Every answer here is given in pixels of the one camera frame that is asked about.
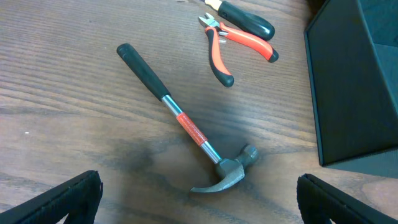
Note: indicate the black yellow handled screwdriver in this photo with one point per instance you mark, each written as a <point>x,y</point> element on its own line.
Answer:
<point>246,21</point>

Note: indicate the black cardboard box with lid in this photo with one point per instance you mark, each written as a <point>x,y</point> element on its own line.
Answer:
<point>352,63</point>

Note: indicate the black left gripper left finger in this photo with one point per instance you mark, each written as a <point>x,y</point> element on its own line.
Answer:
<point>76,200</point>

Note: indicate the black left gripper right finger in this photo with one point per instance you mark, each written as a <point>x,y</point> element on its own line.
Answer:
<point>320,202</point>

